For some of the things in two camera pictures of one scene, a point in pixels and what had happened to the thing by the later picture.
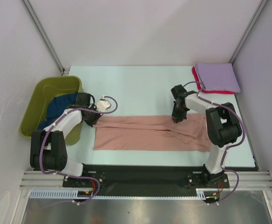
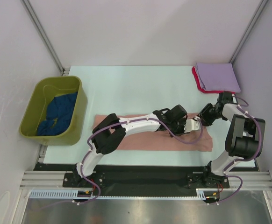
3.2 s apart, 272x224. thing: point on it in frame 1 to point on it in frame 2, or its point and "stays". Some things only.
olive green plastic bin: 41,94 stays
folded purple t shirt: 219,77 stays
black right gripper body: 179,112 to 209,114
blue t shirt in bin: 57,106 stays
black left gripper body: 92,117 to 177,128
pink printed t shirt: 152,133 stays
